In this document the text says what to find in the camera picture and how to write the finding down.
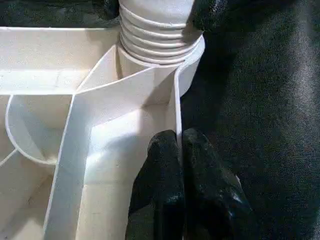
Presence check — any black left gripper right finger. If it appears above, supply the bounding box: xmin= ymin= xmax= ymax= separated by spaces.
xmin=181 ymin=127 xmax=259 ymax=240

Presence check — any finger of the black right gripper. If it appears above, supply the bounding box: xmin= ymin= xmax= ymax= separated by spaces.
xmin=94 ymin=0 xmax=123 ymax=26
xmin=191 ymin=0 xmax=251 ymax=35

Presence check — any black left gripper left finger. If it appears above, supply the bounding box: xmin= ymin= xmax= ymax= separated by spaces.
xmin=126 ymin=129 xmax=188 ymax=240

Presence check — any white plastic table leg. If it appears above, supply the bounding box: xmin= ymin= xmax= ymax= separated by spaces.
xmin=117 ymin=0 xmax=199 ymax=67

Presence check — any white plastic table top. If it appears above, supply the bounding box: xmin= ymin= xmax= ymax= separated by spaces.
xmin=0 ymin=26 xmax=207 ymax=240

